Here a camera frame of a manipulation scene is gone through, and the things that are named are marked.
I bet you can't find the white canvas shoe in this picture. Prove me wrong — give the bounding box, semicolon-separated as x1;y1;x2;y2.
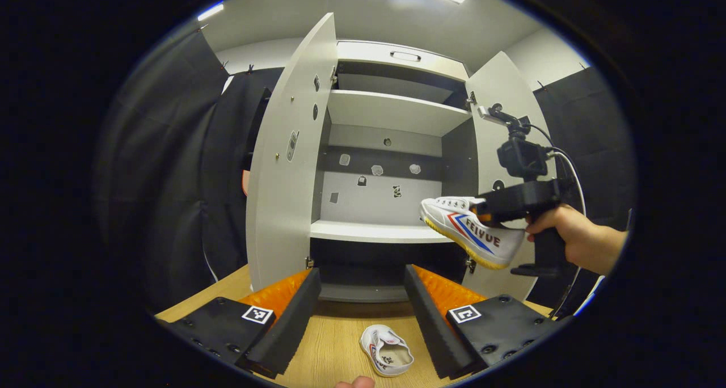
420;196;527;271
360;324;415;377

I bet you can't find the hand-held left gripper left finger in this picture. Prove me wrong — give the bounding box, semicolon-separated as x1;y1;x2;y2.
164;268;322;379

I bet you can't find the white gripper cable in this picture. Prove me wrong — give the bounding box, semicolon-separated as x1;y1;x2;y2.
544;150;588;320

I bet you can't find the white drawer with handle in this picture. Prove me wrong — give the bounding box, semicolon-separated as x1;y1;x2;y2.
336;41;470;82

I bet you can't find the white shoe cabinet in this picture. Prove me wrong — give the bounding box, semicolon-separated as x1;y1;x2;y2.
309;41;480;303

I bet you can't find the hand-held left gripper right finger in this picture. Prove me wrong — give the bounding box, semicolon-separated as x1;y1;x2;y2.
404;265;562;380

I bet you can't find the black backdrop cloth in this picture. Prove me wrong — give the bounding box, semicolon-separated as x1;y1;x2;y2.
94;31;636;320

